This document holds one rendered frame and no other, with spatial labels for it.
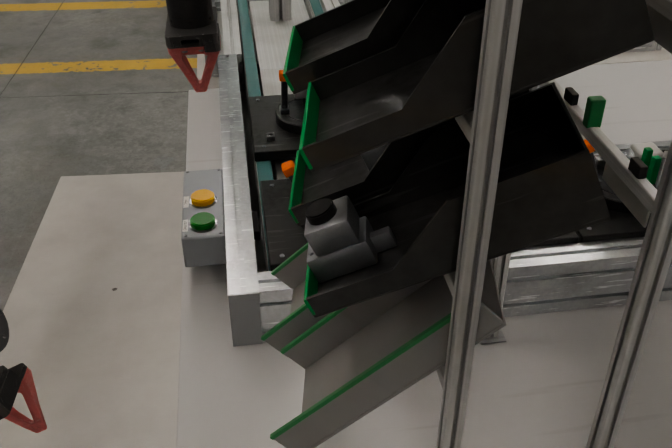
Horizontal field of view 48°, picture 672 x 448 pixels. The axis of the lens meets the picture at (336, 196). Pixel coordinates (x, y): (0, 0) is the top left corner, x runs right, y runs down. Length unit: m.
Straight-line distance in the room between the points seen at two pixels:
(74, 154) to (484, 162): 3.03
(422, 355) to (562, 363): 0.46
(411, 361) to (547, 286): 0.50
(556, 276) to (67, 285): 0.79
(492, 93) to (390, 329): 0.37
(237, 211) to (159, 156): 2.14
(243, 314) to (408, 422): 0.28
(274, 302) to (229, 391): 0.14
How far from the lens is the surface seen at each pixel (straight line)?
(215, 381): 1.12
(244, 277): 1.14
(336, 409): 0.80
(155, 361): 1.17
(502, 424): 1.08
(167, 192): 1.53
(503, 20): 0.54
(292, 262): 1.02
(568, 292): 1.24
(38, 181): 3.37
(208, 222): 1.23
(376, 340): 0.86
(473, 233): 0.62
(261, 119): 1.53
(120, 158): 3.43
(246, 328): 1.14
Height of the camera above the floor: 1.67
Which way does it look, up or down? 33 degrees down
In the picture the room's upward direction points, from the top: straight up
